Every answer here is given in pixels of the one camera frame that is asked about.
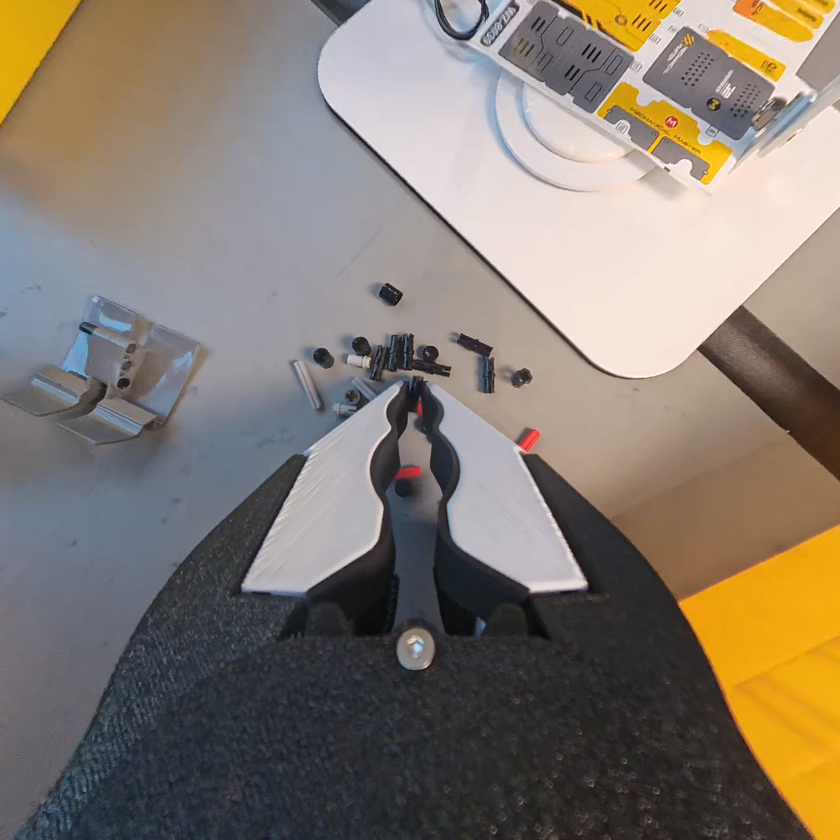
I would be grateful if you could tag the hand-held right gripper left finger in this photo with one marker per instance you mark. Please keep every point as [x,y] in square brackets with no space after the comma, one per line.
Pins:
[328,518]

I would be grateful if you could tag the grey desk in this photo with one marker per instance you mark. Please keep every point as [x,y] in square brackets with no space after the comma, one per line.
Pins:
[197,197]

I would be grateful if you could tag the yellow grey sticker sheet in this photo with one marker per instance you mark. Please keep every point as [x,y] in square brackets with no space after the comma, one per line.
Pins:
[577,46]

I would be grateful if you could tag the white folding stand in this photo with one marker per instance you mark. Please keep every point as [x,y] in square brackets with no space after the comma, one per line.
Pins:
[590,262]

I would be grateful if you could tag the pile of small toy parts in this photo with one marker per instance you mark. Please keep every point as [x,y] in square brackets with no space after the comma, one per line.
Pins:
[397,351]

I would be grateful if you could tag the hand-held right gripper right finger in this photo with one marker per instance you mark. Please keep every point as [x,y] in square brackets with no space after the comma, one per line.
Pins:
[512,525]

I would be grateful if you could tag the silver toy scoop part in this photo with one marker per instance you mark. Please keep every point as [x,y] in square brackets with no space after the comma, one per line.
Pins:
[118,354]

